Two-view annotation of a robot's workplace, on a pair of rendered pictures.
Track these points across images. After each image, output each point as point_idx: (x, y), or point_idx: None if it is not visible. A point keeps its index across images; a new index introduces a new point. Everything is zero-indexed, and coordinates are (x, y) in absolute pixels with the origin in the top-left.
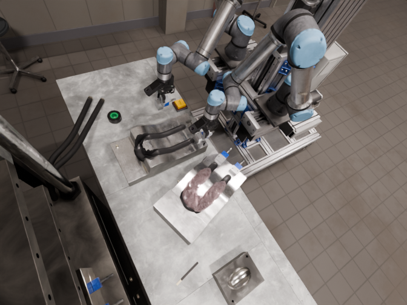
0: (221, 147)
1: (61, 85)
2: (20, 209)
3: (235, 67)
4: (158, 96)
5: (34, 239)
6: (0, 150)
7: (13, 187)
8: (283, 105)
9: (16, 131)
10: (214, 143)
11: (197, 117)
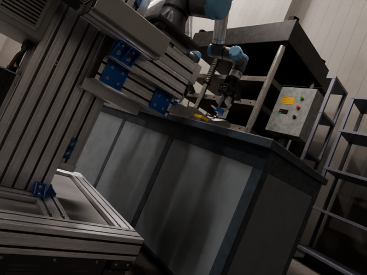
0: (73, 191)
1: None
2: (243, 99)
3: (191, 32)
4: (226, 107)
5: (234, 101)
6: (271, 120)
7: (250, 100)
8: None
9: (261, 89)
10: (85, 199)
11: (114, 226)
